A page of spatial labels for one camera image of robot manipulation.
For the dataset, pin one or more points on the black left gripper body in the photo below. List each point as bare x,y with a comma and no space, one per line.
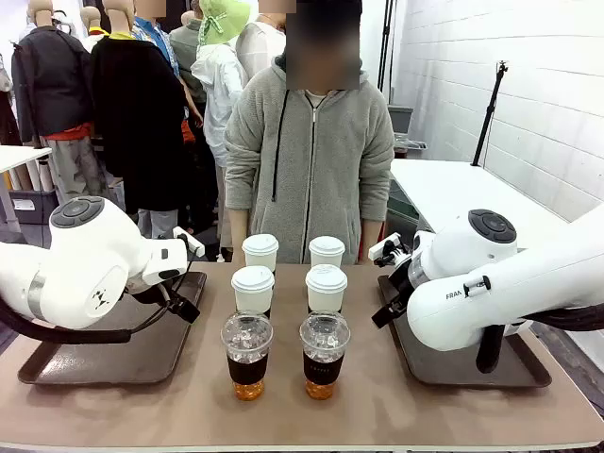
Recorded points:
185,309

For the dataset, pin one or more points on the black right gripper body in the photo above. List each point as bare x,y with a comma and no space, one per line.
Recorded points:
401,283

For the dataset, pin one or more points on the white lidded paper cup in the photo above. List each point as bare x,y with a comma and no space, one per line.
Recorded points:
253,292
326,292
326,252
260,252

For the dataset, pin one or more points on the clear iced coffee cup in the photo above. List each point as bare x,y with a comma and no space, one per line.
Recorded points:
246,358
324,358

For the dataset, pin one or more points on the person's right forearm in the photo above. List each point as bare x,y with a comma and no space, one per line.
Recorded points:
238,236

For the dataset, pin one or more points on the person's left forearm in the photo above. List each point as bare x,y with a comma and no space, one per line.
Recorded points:
373,240

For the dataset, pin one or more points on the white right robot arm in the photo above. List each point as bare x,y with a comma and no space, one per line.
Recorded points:
519,283

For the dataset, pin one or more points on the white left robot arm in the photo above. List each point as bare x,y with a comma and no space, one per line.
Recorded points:
75,278

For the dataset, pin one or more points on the brown plastic tray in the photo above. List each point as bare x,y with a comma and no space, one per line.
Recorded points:
448,368
118,354

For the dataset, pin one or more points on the grey flat tray stack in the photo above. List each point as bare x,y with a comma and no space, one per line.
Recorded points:
409,143

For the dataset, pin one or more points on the large white table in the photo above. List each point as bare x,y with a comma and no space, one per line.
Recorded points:
462,193

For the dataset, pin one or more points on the person in grey fleece hoodie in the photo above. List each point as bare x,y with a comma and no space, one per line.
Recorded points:
309,165

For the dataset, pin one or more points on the grey plastic bin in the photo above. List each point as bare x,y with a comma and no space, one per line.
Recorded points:
401,118

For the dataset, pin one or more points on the grey storage box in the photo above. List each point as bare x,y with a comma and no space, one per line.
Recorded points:
33,205

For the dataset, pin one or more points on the black tripod pole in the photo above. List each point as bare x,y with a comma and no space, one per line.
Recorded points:
488,113

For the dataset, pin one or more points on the mannequin in white coat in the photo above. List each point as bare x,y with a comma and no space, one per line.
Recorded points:
219,94

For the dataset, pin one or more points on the black light stand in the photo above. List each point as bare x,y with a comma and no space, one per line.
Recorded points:
384,47

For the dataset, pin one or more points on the mannequin in olive jacket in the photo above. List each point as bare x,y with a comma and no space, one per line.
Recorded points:
186,56

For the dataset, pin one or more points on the mannequin in dark grey jacket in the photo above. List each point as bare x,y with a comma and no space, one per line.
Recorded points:
47,85

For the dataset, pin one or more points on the mannequin in white shirt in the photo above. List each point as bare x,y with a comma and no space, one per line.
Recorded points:
259,47

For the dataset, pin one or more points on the figure in blue patterned shirt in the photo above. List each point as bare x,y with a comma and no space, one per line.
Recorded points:
156,38

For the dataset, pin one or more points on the green bucket hat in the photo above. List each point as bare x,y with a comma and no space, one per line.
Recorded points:
222,19

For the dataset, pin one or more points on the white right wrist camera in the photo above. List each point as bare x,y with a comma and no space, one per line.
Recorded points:
384,246

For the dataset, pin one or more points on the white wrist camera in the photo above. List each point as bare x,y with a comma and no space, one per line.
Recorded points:
384,246
189,241

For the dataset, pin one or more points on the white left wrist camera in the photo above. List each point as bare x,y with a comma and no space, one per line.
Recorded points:
189,241

